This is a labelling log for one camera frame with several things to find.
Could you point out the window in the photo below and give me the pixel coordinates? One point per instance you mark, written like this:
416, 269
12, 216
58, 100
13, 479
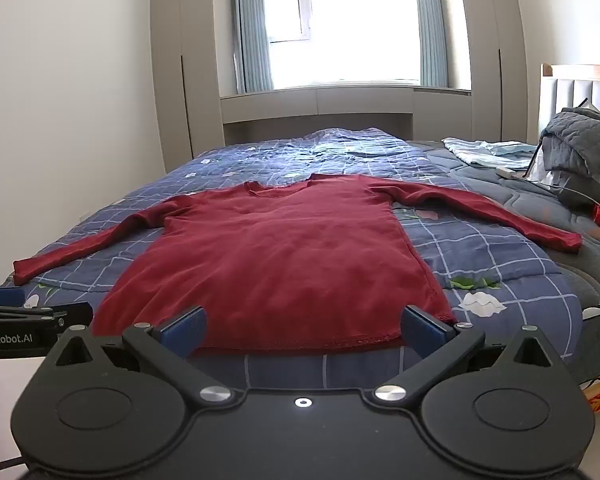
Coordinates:
350, 20

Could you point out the grey folded blanket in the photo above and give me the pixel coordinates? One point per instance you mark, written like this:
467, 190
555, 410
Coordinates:
580, 145

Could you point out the grey quilted mattress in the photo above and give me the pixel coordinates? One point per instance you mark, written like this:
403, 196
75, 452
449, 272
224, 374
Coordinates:
530, 200

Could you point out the beige wardrobe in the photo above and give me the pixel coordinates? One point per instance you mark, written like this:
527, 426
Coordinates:
495, 60
180, 60

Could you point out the red long-sleeve shirt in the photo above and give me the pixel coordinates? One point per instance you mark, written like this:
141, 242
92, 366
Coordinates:
290, 260

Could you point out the blue curtain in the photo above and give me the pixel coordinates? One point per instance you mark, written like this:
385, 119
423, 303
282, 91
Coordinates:
430, 25
252, 35

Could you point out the white power adapter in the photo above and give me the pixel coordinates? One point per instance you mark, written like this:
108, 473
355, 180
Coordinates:
506, 172

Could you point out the beige window cabinet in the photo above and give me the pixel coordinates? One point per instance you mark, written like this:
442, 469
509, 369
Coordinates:
330, 105

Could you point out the padded bed headboard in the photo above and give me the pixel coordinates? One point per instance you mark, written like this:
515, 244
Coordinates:
580, 85

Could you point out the black clothes hanger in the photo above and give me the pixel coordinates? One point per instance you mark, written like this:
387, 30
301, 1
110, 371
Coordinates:
587, 106

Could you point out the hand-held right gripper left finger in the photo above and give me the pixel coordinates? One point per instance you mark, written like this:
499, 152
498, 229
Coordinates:
182, 332

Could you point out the white garment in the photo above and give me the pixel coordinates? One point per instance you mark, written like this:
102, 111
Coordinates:
537, 167

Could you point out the light blue striped cloth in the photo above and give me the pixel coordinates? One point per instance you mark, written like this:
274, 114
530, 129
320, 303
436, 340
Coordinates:
480, 152

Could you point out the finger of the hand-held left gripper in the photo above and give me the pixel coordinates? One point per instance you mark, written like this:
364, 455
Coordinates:
2, 296

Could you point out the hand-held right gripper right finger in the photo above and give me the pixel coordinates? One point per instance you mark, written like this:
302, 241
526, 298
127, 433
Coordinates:
421, 329

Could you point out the blue checked floral quilt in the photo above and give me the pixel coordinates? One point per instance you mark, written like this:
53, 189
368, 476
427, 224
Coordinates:
505, 260

